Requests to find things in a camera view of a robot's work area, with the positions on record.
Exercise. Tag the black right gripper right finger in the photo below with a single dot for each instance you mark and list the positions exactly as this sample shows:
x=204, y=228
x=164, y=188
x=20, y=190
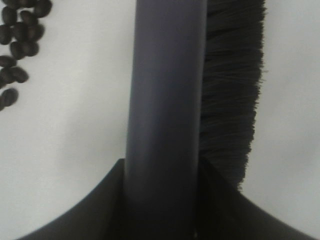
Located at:
x=223, y=213

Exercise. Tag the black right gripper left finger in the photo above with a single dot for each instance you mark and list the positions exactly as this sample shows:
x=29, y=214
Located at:
x=96, y=217

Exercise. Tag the grey hand brush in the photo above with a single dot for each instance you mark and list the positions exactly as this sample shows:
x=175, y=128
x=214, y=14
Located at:
x=195, y=84

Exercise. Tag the pile of coffee beans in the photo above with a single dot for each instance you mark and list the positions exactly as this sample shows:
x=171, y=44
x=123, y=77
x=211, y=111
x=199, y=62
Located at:
x=21, y=31

